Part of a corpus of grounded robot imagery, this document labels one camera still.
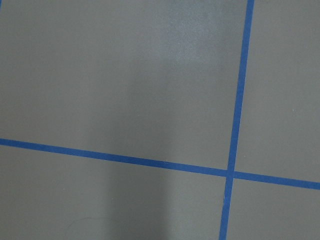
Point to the blue tape grid lines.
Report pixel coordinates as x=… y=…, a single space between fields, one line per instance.
x=229 y=174

